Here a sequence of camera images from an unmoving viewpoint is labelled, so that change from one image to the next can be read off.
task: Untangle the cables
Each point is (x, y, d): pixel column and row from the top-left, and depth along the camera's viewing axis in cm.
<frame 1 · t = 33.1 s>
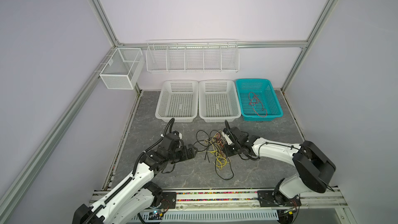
left hand: (191, 154, 78), fingers open
right hand: (224, 151, 88), fingers closed
left white plastic basket: (178, 99, 118), on the table
middle white plastic basket: (218, 100, 117), on the table
teal plastic basket: (264, 89, 119), point 4 cm above the table

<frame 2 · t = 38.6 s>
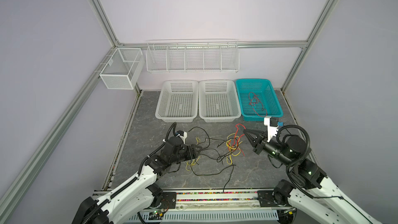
left hand: (197, 152, 79), fingers open
right hand: (244, 132, 63), fingers closed
the named things where they were.

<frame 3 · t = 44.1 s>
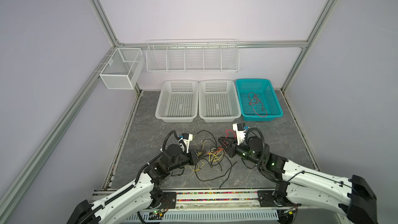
left hand: (205, 155, 74), fingers closed
right hand: (219, 140, 71), fingers closed
the named things where they were.

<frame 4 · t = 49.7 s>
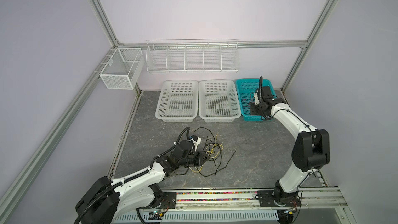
left hand: (209, 160, 78), fingers closed
right hand: (255, 110, 92), fingers open
the named things where they were.

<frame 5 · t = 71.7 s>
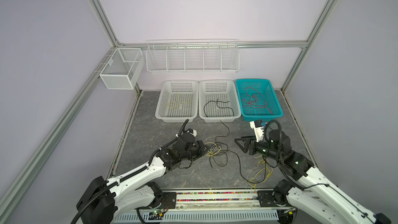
left hand: (210, 150, 76), fingers closed
right hand: (238, 140, 72), fingers open
the named things where they were.

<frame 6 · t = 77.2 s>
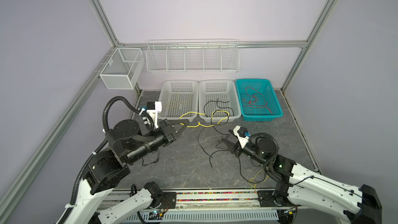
left hand: (190, 126, 50), fingers closed
right hand: (227, 135, 70), fingers open
the named things where they were.

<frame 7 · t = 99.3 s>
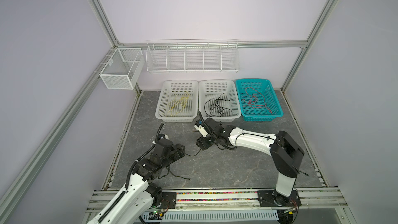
left hand: (180, 152, 79), fingers open
right hand: (200, 142, 86), fingers open
the named things where they were.

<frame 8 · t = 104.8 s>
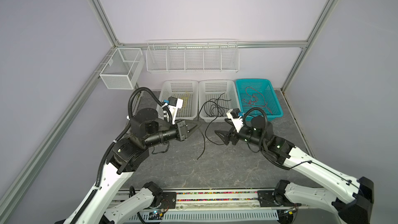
left hand: (200, 128, 54), fingers closed
right hand: (221, 126, 69), fingers open
the named things where they were.

